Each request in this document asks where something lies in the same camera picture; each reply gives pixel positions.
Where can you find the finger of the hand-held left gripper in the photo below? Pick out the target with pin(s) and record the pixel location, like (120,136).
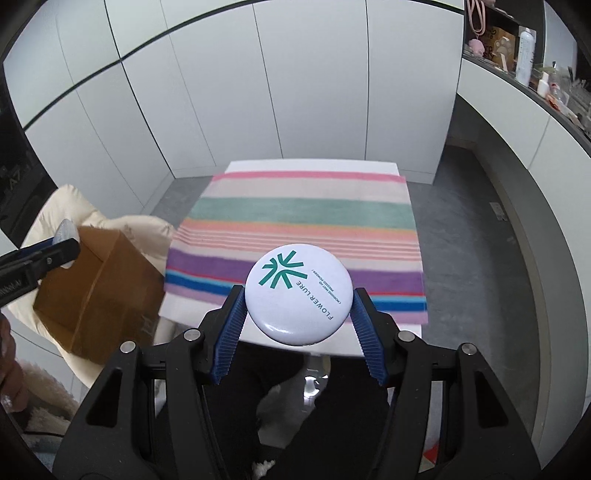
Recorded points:
(51,261)
(41,245)

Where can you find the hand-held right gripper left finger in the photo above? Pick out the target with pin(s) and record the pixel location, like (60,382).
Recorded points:
(228,337)

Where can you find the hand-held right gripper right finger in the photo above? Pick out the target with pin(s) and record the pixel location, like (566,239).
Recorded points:
(369,341)

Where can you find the brown cardboard box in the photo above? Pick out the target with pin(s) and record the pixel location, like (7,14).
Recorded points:
(106,300)

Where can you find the white round compact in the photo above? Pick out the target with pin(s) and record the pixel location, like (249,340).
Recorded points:
(300,295)

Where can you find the person's left hand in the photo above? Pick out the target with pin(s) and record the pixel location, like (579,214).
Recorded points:
(11,374)

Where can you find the cream cushioned chair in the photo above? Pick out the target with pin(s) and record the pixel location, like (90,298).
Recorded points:
(138,230)

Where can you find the fluffy white garment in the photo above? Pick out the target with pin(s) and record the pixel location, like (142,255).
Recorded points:
(51,406)

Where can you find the red paper piece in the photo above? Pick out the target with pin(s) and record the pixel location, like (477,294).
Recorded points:
(431,453)

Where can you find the striped colourful cloth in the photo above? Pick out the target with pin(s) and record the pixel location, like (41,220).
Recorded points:
(300,207)

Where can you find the grey floor socket plate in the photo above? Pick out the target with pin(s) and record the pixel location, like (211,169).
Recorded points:
(499,212)

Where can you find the white curved counter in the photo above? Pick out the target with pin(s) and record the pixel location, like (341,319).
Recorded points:
(531,152)

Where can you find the white panelled wardrobe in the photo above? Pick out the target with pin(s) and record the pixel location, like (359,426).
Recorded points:
(277,92)

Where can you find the small white bottle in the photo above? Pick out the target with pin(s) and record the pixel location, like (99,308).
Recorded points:
(543,83)

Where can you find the pink plush toy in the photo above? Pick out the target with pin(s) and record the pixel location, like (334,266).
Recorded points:
(476,47)

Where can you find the tall white bottle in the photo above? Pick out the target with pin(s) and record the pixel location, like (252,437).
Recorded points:
(525,57)

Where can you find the brown printed box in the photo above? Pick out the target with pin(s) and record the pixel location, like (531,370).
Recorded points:
(501,45)

